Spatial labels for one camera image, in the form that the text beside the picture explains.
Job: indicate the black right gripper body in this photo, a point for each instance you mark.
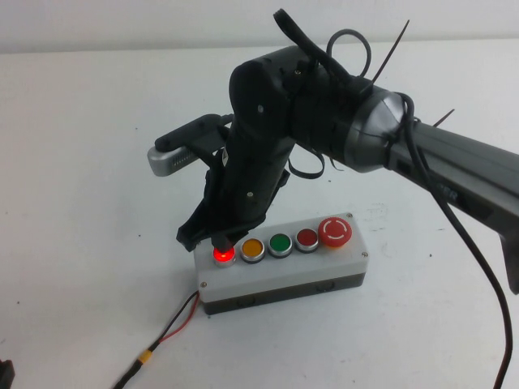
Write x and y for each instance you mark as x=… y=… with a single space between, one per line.
x=243 y=190

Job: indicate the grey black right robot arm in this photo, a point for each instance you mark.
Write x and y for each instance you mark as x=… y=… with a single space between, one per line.
x=446 y=154

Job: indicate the red dome indicator light button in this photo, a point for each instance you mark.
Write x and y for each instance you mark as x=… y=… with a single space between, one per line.
x=224 y=256

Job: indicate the red mushroom emergency stop button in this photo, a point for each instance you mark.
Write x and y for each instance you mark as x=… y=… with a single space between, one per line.
x=334 y=231

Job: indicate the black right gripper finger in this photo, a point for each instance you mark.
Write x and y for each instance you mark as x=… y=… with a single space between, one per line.
x=217 y=241
x=227 y=242

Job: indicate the short black zip tie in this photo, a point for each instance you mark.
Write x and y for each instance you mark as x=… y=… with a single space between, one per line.
x=444 y=117

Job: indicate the dark red round push button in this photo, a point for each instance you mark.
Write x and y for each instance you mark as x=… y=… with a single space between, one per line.
x=307 y=237

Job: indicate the green round push button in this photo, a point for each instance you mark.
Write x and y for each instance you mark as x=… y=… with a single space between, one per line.
x=280 y=243

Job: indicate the long black zip tie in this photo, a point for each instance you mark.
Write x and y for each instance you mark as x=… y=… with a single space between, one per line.
x=391 y=52

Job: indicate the silver wrist camera black mount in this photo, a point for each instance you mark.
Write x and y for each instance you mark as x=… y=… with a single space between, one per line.
x=170 y=158

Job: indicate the grey push button switch box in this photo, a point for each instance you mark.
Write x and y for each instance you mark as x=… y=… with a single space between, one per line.
x=284 y=269

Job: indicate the yellow round push button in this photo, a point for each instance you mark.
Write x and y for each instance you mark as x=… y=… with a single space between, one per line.
x=252 y=248

